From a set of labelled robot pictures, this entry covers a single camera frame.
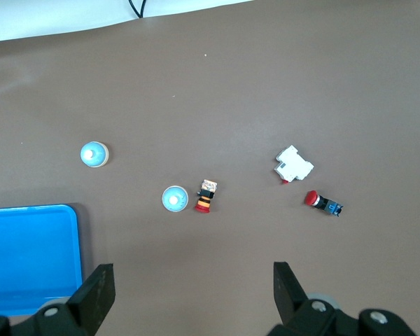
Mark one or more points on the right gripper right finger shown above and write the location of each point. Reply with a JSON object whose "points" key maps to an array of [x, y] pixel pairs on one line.
{"points": [[290, 301]]}

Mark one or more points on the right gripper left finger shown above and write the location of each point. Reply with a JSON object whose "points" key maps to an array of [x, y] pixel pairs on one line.
{"points": [[94, 297]]}

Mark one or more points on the light blue call bell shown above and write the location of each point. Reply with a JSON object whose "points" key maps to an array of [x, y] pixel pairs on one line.
{"points": [[175, 199], [94, 154]]}

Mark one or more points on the blue plastic tray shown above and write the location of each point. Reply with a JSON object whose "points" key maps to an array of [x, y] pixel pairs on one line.
{"points": [[28, 252]]}

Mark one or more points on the red orange emergency stop button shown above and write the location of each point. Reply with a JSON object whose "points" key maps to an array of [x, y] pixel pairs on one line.
{"points": [[206, 196]]}

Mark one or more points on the white circuit breaker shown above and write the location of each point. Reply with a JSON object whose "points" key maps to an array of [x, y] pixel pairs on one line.
{"points": [[294, 165]]}

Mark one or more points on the red push button switch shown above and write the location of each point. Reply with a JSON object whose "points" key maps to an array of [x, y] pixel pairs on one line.
{"points": [[323, 203]]}

